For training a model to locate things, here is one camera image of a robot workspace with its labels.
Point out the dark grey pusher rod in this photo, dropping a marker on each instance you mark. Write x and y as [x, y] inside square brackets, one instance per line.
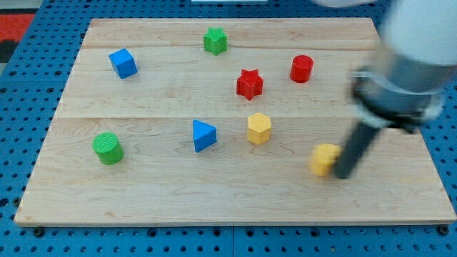
[355, 146]

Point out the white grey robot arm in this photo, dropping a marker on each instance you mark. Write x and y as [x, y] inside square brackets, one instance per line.
[401, 87]

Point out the red cylinder block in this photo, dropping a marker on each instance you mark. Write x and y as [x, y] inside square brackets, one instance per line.
[301, 68]

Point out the yellow hexagon block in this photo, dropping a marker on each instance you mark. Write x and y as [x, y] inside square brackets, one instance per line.
[259, 128]

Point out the red star block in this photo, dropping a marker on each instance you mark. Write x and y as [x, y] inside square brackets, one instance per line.
[249, 84]

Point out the blue triangle block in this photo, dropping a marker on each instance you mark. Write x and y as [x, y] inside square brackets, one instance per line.
[204, 135]

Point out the green star block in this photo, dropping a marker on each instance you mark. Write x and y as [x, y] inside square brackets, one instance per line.
[215, 40]

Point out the wooden board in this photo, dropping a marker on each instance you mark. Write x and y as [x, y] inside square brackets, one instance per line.
[161, 181]

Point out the blue cube block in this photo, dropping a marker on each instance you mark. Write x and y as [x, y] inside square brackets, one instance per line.
[123, 63]

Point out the green cylinder block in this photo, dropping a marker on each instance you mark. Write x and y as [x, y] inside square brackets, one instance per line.
[107, 147]

